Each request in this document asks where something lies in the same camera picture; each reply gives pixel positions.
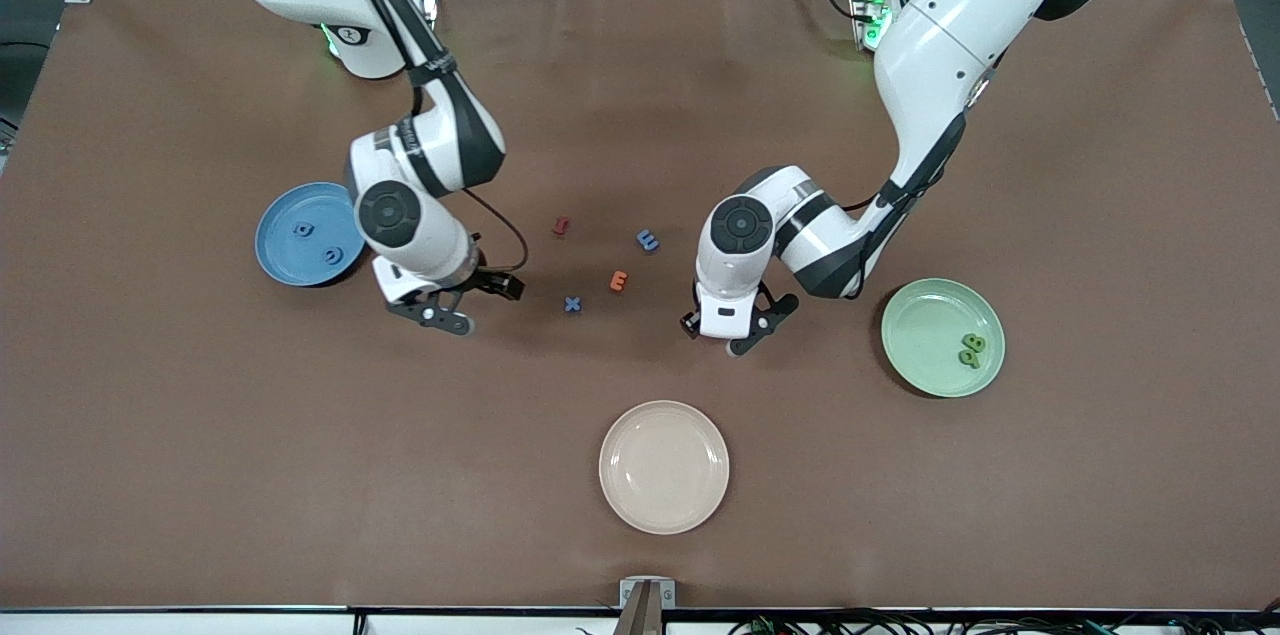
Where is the beige plate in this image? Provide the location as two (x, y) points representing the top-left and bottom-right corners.
(598, 400), (731, 536)

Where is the blue plate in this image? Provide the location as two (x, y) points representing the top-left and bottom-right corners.
(254, 181), (370, 288)

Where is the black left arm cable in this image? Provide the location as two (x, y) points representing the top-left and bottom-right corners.
(845, 0), (1006, 216)

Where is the white table frame rail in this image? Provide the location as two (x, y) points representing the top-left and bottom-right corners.
(0, 607), (1280, 635)

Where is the green plate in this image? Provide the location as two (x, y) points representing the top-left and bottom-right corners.
(880, 277), (1006, 399)

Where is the brown table cover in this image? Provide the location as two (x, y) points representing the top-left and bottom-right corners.
(0, 0), (1280, 611)

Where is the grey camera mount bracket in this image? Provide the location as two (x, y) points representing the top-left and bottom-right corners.
(618, 577), (677, 635)

